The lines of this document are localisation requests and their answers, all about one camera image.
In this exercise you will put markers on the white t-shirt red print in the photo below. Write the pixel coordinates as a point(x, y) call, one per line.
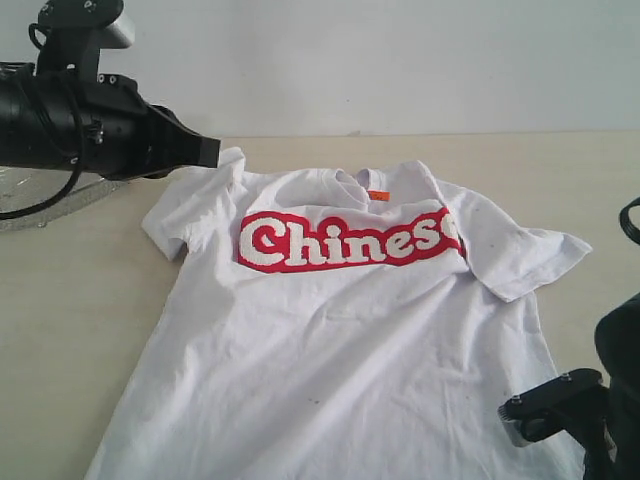
point(313, 333)

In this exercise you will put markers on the metal wire mesh basket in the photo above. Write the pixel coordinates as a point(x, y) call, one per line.
point(22, 188)

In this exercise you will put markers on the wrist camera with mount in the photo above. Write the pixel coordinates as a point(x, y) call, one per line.
point(71, 34)
point(574, 402)

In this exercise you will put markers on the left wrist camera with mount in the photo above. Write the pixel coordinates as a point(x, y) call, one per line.
point(71, 34)

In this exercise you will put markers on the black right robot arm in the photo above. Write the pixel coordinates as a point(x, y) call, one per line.
point(616, 341)

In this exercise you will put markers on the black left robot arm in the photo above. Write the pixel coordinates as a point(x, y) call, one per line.
point(23, 139)

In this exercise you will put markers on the orange shirt neck label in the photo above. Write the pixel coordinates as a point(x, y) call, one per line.
point(379, 196)

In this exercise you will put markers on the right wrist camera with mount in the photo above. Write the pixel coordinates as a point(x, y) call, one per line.
point(574, 402)

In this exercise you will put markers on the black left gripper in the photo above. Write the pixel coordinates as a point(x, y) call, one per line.
point(110, 130)

